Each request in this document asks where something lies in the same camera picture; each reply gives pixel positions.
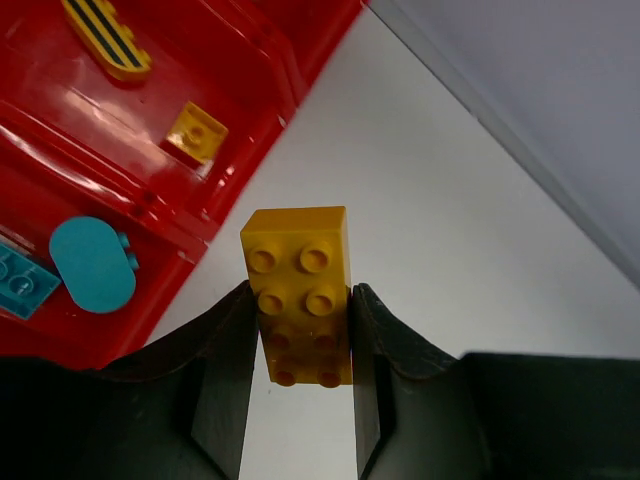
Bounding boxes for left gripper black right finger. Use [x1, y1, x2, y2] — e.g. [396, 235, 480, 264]
[351, 284, 639, 479]

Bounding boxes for small orange lego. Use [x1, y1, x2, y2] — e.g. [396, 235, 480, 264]
[165, 102, 229, 165]

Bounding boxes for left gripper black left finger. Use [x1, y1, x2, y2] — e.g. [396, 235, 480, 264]
[1, 283, 258, 479]

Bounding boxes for yellow black striped lego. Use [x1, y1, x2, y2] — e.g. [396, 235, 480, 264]
[61, 0, 152, 84]

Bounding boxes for teal oval lego piece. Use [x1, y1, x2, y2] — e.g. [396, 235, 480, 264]
[49, 216, 138, 314]

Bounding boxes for long yellow lego brick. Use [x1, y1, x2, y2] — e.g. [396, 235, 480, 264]
[240, 206, 352, 388]

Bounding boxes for teal square lego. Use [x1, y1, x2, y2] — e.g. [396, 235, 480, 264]
[1, 244, 61, 320]

